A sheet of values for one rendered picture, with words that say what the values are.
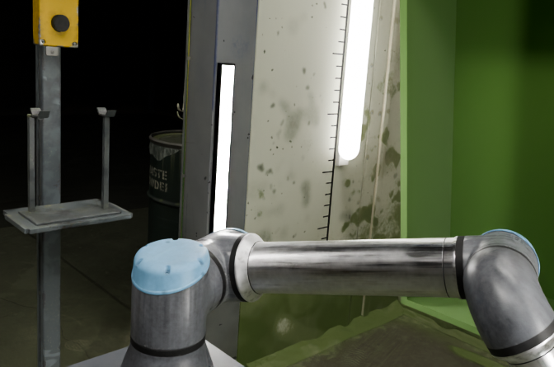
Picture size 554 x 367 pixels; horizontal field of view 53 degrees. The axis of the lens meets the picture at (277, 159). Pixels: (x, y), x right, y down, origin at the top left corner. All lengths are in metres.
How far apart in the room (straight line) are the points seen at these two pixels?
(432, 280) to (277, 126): 1.22
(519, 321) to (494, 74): 1.27
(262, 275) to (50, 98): 0.99
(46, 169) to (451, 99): 1.41
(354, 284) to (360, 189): 1.52
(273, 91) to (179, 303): 1.19
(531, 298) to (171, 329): 0.63
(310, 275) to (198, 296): 0.22
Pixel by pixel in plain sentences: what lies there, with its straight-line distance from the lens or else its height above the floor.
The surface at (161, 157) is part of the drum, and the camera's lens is 2.71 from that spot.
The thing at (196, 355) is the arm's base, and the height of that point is 0.71.
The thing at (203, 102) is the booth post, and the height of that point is 1.13.
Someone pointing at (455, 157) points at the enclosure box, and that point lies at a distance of 2.21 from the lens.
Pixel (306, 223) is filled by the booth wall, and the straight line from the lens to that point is 2.38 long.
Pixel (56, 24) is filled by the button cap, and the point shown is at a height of 1.36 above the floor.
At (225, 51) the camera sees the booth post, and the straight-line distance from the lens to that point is 1.96.
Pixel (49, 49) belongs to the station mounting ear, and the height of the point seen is 1.28.
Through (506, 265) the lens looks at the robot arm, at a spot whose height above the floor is 1.00.
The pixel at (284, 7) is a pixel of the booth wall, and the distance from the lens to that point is 2.14.
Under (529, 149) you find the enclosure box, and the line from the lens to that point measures 2.08.
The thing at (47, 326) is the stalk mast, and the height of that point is 0.37.
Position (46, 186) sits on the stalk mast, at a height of 0.85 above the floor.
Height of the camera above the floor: 1.30
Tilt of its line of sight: 10 degrees down
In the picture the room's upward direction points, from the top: 4 degrees clockwise
